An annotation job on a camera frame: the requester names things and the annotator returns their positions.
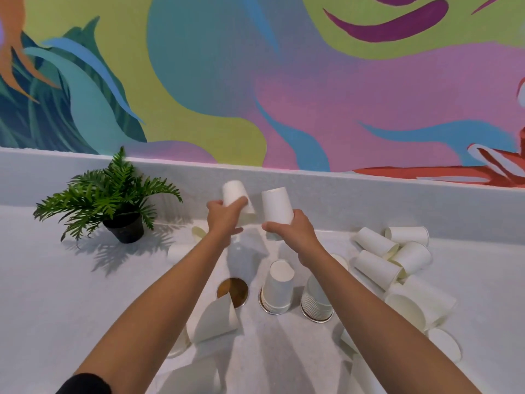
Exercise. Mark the person's right hand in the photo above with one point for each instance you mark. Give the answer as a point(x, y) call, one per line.
point(299, 242)

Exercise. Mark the person's left hand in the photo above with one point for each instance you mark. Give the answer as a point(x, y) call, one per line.
point(221, 221)

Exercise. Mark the person's right thumb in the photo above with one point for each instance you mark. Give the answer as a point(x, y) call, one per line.
point(272, 229)

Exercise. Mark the person's left thumb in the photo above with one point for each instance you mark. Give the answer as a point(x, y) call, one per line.
point(236, 231)

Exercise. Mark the white disposable paper cup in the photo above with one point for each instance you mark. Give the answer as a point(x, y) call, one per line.
point(367, 377)
point(198, 234)
point(182, 344)
point(339, 261)
point(217, 320)
point(234, 190)
point(178, 253)
point(277, 205)

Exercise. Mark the person's right forearm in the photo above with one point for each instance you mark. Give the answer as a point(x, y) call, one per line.
point(381, 328)

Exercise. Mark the person's left forearm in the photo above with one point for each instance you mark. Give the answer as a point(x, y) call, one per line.
point(164, 307)

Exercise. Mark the nested stack of white cups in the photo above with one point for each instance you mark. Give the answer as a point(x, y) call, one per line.
point(315, 303)
point(278, 289)

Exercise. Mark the black plant pot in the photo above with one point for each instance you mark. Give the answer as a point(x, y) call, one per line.
point(125, 229)

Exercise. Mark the green fern plant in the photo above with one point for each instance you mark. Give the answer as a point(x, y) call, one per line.
point(102, 196)

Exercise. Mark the pile of loose white cups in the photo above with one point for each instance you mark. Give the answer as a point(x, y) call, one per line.
point(410, 283)

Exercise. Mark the black sleeve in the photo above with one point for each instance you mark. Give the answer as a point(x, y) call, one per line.
point(84, 385)

